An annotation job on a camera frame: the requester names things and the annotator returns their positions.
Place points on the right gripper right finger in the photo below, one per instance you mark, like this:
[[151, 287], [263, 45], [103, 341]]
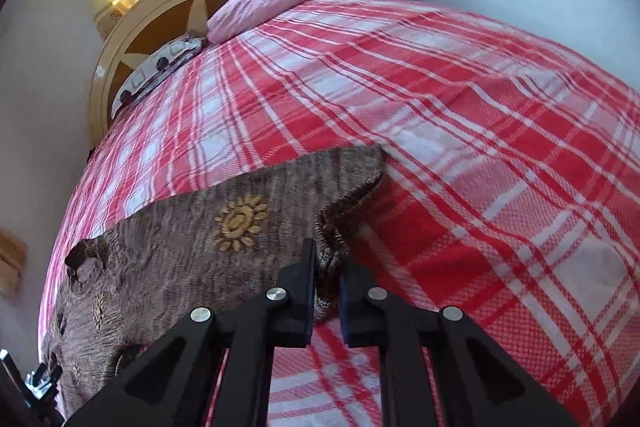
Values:
[[439, 368]]

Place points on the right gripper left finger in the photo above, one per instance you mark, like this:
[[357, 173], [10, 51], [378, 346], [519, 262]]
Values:
[[212, 369]]

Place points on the brown knit sun-pattern sweater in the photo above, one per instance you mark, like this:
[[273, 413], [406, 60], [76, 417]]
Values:
[[215, 248]]

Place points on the red white plaid bedsheet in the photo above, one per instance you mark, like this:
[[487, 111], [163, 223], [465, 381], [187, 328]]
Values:
[[512, 189]]

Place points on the yellow side window curtain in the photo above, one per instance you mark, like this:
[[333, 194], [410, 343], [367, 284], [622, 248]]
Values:
[[12, 257]]

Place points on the white grey patterned pillow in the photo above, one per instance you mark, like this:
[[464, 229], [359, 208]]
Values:
[[156, 68]]

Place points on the yellow brown wooden headboard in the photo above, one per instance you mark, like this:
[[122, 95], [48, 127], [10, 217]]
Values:
[[143, 30]]

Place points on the pink pillow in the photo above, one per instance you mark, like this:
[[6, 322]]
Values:
[[237, 16]]

